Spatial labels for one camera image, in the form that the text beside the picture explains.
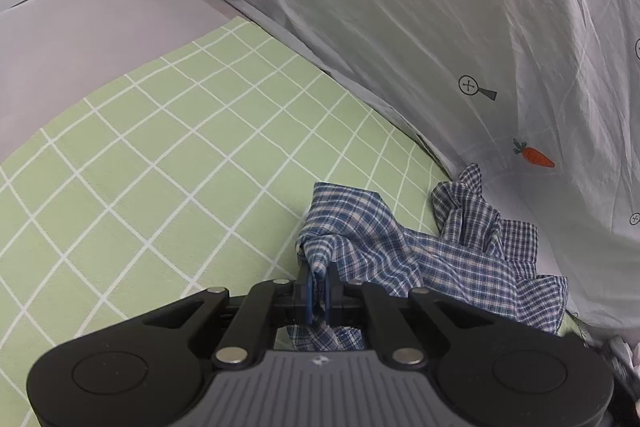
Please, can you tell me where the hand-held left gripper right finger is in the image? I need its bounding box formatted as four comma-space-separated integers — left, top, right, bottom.
326, 264, 493, 369

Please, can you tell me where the white rounded board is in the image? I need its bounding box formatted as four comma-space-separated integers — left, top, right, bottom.
0, 0, 236, 168

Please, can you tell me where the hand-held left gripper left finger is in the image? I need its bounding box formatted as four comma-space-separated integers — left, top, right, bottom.
141, 264, 317, 369

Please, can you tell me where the blue plaid shirt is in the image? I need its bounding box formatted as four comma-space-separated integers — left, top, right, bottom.
277, 163, 571, 353

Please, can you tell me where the white printed sheet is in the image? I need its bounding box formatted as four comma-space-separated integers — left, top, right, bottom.
137, 0, 640, 348

